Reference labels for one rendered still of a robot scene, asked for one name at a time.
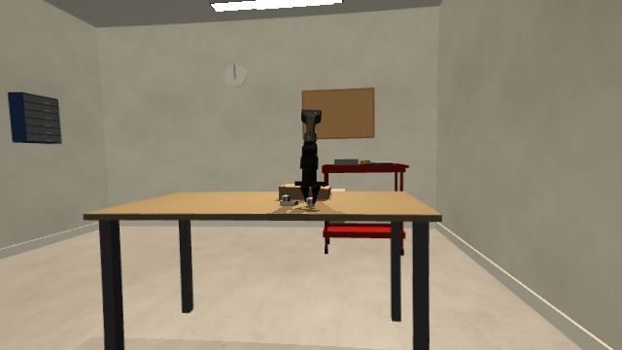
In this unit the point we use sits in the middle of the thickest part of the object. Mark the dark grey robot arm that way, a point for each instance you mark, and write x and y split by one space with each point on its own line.
309 159

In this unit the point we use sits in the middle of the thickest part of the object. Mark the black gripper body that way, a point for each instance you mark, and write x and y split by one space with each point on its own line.
310 178

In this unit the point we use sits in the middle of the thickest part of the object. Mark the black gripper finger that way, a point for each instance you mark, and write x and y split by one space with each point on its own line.
305 191
315 191

